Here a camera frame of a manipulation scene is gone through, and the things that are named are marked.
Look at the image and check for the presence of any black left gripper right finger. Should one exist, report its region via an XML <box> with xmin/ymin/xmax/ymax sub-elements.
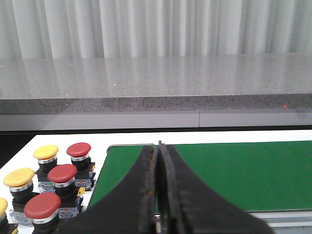
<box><xmin>158</xmin><ymin>143</ymin><xmax>273</xmax><ymax>234</ymax></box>

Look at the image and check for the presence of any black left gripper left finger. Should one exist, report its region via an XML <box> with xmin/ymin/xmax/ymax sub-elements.
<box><xmin>57</xmin><ymin>146</ymin><xmax>156</xmax><ymax>234</ymax></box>

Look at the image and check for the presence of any red mushroom push button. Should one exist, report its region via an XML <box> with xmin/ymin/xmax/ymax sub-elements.
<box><xmin>48</xmin><ymin>164</ymin><xmax>85</xmax><ymax>219</ymax></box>
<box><xmin>24</xmin><ymin>193</ymin><xmax>61</xmax><ymax>234</ymax></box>
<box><xmin>66</xmin><ymin>142</ymin><xmax>96</xmax><ymax>191</ymax></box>

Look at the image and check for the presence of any yellow mushroom push button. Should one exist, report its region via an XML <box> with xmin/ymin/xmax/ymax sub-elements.
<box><xmin>3</xmin><ymin>168</ymin><xmax>39</xmax><ymax>226</ymax></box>
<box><xmin>33</xmin><ymin>144</ymin><xmax>59</xmax><ymax>182</ymax></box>
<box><xmin>0</xmin><ymin>197</ymin><xmax>19</xmax><ymax>234</ymax></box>

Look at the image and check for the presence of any green conveyor belt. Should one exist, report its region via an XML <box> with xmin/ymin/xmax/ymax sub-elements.
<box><xmin>87</xmin><ymin>140</ymin><xmax>312</xmax><ymax>212</ymax></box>

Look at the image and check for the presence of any grey stone counter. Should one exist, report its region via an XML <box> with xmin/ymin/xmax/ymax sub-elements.
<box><xmin>0</xmin><ymin>53</ymin><xmax>312</xmax><ymax>131</ymax></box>

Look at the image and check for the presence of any white pleated curtain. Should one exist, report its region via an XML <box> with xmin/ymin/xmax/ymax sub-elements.
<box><xmin>0</xmin><ymin>0</ymin><xmax>312</xmax><ymax>59</ymax></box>

